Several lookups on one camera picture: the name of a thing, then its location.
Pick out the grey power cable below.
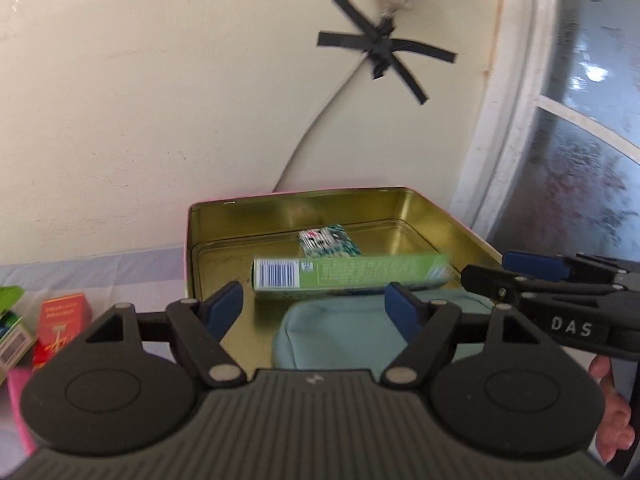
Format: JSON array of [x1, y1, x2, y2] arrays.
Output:
[[272, 5, 397, 194]]

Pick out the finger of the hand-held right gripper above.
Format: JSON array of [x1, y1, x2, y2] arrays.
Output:
[[501, 251, 626, 282], [460, 264, 618, 307]]

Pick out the red box with gold print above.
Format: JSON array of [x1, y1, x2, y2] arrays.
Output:
[[31, 294, 93, 371]]

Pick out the gold metal tin box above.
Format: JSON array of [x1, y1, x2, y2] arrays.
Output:
[[186, 187, 506, 376]]

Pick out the black tape cross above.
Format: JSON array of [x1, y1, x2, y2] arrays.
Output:
[[317, 0, 458, 106]]

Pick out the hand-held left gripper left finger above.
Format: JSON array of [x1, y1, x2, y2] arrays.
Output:
[[80, 281, 247, 388]]

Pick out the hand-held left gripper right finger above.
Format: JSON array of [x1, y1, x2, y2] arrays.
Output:
[[384, 281, 556, 386]]

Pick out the teal fabric pouch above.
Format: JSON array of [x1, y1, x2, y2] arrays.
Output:
[[272, 290, 493, 372]]

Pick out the white framed frosted window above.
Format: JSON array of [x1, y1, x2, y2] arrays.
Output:
[[450, 0, 640, 271]]

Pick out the long light green box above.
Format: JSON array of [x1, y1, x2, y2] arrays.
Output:
[[252, 254, 451, 295]]

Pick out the pale bed sheet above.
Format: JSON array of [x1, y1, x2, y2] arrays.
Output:
[[0, 243, 191, 480]]

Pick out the teal white patterned packet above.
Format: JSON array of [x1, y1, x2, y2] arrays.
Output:
[[298, 225, 362, 260]]

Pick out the person's right hand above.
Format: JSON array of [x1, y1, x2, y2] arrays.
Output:
[[589, 355, 636, 463]]

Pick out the green and blue box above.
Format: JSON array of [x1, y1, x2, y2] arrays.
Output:
[[0, 310, 38, 383]]

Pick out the pink object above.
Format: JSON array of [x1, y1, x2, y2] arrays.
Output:
[[7, 367, 38, 456]]

